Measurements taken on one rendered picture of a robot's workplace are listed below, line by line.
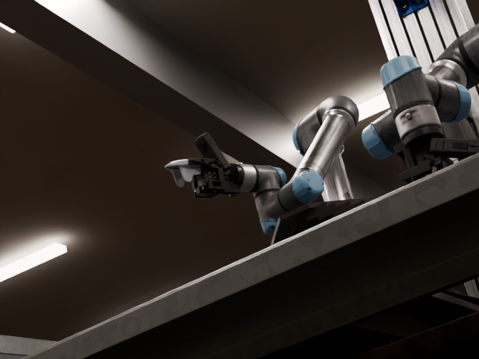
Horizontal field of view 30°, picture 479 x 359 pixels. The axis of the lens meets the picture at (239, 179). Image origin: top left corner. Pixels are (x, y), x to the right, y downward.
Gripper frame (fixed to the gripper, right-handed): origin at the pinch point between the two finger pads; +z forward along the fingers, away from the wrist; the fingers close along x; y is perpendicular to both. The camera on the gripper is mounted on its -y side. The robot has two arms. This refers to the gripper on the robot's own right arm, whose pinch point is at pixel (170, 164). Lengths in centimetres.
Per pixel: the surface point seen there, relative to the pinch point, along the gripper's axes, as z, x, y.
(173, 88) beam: -121, 164, -115
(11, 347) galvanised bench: 43, 6, 43
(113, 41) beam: -77, 144, -124
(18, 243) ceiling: -157, 448, -121
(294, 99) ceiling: -248, 212, -147
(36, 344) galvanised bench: 36, 9, 42
